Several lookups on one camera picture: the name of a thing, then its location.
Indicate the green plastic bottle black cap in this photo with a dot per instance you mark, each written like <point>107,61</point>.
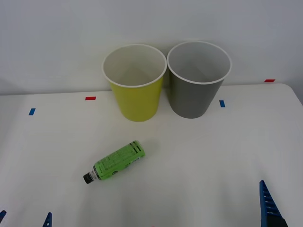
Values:
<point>118,158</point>

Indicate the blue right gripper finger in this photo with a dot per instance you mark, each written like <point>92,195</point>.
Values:
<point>268,208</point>

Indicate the grey plastic bin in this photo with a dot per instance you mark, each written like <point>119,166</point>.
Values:
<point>191,99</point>

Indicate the yellow-green plastic bin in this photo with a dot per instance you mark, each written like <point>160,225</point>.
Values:
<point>137,104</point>

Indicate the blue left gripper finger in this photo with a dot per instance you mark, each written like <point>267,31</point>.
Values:
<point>48,221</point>
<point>2,214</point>

